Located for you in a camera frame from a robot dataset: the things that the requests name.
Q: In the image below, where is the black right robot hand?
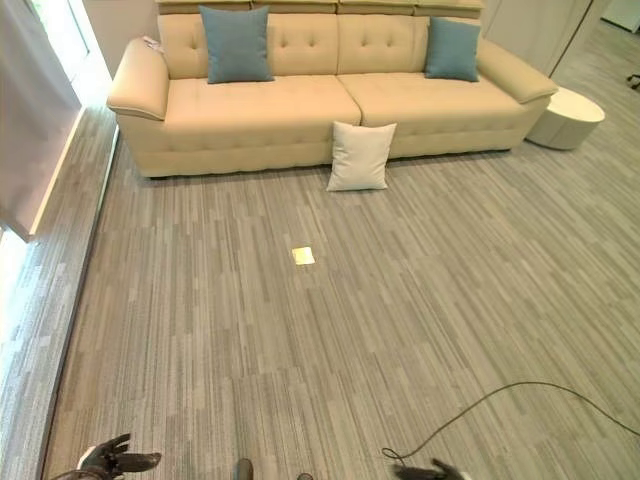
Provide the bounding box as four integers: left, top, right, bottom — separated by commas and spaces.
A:
389, 458, 470, 480

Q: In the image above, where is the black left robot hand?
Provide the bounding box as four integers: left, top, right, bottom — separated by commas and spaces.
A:
77, 432, 163, 475

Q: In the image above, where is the beige tufted sofa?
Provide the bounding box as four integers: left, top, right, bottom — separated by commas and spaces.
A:
106, 0, 560, 179

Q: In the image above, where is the white cushion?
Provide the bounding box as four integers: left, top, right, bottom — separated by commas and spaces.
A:
326, 120, 398, 193

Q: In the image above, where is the grey window curtain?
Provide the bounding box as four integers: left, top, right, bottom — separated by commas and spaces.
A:
0, 0, 84, 244

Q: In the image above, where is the white round side table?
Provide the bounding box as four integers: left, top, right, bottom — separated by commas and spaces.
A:
525, 85, 607, 151

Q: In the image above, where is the small blue cushion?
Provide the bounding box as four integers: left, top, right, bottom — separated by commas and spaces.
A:
424, 16, 482, 83

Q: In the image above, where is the large blue cushion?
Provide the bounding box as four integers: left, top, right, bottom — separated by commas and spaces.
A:
198, 4, 275, 85

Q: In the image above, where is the white hanging curtain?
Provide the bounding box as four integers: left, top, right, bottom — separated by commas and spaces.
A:
480, 0, 601, 79

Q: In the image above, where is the thin dark cable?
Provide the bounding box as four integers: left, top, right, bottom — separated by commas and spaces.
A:
382, 382, 640, 462

